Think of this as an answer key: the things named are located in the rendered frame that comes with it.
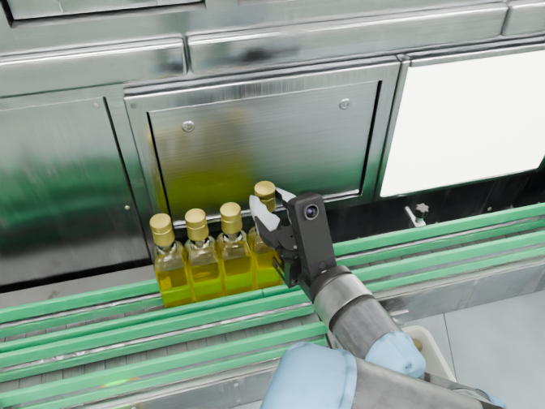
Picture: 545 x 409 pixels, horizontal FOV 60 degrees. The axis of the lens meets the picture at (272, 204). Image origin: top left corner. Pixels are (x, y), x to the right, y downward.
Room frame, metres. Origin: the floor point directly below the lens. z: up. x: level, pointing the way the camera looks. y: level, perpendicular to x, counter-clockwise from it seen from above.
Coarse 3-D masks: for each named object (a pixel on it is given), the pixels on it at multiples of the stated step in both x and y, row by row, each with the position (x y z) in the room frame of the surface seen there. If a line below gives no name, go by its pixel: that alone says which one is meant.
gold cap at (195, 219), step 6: (192, 210) 0.55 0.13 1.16; (198, 210) 0.55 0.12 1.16; (186, 216) 0.53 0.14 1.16; (192, 216) 0.53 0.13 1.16; (198, 216) 0.53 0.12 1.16; (204, 216) 0.53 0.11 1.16; (186, 222) 0.53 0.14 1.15; (192, 222) 0.52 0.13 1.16; (198, 222) 0.52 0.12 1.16; (204, 222) 0.53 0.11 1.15; (192, 228) 0.52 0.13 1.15; (198, 228) 0.52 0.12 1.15; (204, 228) 0.53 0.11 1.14; (192, 234) 0.52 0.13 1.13; (198, 234) 0.52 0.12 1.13; (204, 234) 0.53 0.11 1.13; (198, 240) 0.52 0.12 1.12
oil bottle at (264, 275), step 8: (248, 232) 0.58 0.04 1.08; (256, 232) 0.56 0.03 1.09; (248, 240) 0.57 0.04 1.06; (256, 240) 0.55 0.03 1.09; (256, 248) 0.54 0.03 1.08; (264, 248) 0.54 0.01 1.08; (272, 248) 0.54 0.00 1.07; (256, 256) 0.53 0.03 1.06; (264, 256) 0.54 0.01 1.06; (256, 264) 0.53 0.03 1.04; (264, 264) 0.54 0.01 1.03; (256, 272) 0.53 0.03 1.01; (264, 272) 0.54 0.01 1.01; (272, 272) 0.54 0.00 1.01; (256, 280) 0.53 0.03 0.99; (264, 280) 0.54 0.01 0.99; (272, 280) 0.54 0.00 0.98; (280, 280) 0.54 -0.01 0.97; (256, 288) 0.53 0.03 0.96
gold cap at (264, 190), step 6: (258, 186) 0.57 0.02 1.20; (264, 186) 0.57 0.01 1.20; (270, 186) 0.57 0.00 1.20; (258, 192) 0.55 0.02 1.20; (264, 192) 0.55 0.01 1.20; (270, 192) 0.55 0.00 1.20; (264, 198) 0.55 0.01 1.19; (270, 198) 0.55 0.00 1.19; (264, 204) 0.55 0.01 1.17; (270, 204) 0.55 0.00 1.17; (270, 210) 0.55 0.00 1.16
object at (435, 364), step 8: (408, 328) 0.52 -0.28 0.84; (416, 328) 0.52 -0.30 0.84; (424, 328) 0.52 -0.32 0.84; (416, 336) 0.51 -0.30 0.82; (424, 336) 0.50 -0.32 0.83; (424, 344) 0.49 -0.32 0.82; (432, 344) 0.48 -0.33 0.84; (424, 352) 0.48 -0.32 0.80; (432, 352) 0.47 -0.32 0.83; (440, 352) 0.46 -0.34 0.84; (432, 360) 0.46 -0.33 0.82; (440, 360) 0.45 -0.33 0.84; (432, 368) 0.45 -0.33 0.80; (440, 368) 0.44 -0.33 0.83; (448, 368) 0.43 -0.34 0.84; (440, 376) 0.43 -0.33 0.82; (448, 376) 0.42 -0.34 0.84
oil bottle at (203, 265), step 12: (192, 252) 0.52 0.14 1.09; (204, 252) 0.52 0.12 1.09; (216, 252) 0.52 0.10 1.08; (192, 264) 0.51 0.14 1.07; (204, 264) 0.51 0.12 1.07; (216, 264) 0.51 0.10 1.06; (192, 276) 0.50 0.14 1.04; (204, 276) 0.51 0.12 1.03; (216, 276) 0.51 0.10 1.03; (192, 288) 0.51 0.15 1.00; (204, 288) 0.51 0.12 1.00; (216, 288) 0.51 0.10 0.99; (204, 300) 0.51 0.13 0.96
